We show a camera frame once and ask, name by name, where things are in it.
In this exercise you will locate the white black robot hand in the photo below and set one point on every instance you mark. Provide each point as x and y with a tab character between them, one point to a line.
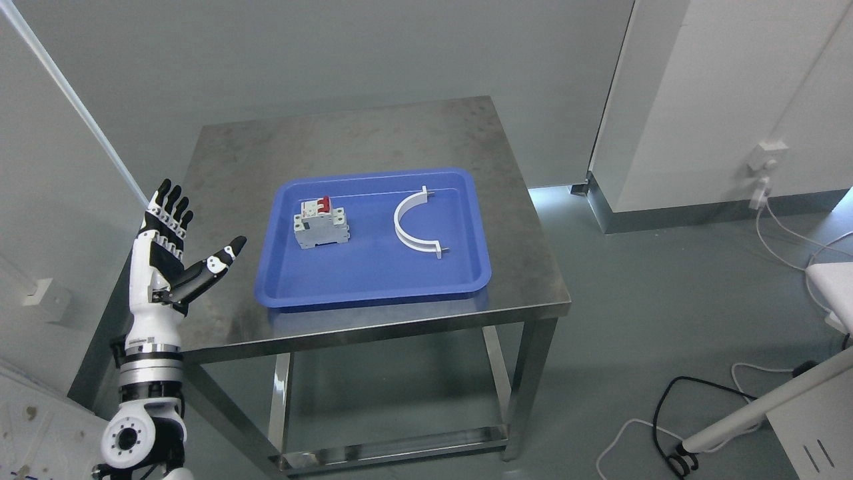
152	266

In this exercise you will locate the white curved pipe clamp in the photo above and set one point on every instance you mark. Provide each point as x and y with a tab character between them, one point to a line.
410	225

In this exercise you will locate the stainless steel table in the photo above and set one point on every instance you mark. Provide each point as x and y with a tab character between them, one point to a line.
237	354

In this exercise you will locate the white wall box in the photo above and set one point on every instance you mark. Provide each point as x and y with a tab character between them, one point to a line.
49	302

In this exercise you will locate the grey red circuit breaker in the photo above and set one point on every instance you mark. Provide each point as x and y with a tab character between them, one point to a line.
319	223

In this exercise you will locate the white power plug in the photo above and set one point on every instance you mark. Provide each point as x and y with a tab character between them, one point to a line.
759	197

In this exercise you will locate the white stand pole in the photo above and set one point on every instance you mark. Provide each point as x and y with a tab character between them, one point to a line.
755	411

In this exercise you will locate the white wall socket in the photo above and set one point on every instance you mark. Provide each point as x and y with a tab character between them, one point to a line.
766	156

